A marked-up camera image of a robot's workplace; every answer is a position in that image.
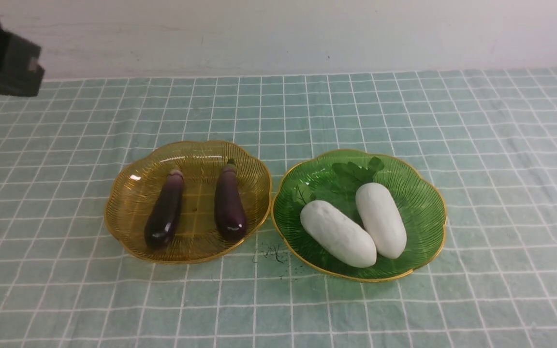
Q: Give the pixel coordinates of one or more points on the purple eggplant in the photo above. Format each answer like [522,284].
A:
[229,214]
[162,223]

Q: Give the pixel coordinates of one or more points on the purple eggplant front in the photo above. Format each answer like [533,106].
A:
[229,214]

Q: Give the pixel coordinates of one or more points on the white radish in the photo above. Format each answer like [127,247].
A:
[376,206]
[338,234]

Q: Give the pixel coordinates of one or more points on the yellow glass plate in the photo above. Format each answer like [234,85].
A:
[136,188]

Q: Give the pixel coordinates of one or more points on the green glass plate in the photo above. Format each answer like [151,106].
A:
[335,176]

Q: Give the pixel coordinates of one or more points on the green checkered tablecloth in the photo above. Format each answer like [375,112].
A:
[486,139]

